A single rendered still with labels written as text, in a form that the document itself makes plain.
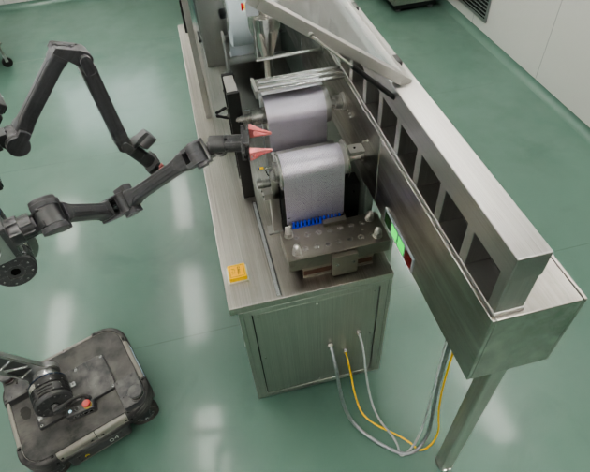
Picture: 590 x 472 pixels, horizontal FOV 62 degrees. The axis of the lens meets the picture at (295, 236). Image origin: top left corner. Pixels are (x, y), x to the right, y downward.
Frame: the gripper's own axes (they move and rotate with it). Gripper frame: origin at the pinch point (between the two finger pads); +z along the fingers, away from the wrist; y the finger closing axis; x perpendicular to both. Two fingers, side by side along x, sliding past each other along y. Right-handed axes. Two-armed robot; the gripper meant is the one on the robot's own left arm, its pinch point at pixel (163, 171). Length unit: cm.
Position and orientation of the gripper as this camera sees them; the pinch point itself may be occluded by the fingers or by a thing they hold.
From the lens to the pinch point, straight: 229.2
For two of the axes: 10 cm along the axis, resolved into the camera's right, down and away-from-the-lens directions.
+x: -7.0, 7.1, 0.7
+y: -5.5, -6.0, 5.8
